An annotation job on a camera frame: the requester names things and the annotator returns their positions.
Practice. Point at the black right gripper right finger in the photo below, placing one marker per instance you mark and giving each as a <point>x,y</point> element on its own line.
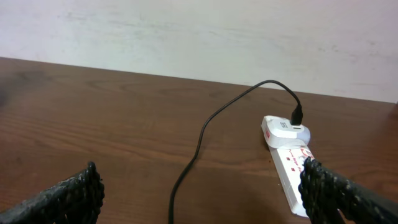
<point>328,197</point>

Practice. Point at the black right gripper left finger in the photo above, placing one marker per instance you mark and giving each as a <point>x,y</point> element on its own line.
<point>77,199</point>

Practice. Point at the white power strip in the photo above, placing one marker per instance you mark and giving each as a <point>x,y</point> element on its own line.
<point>289,165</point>

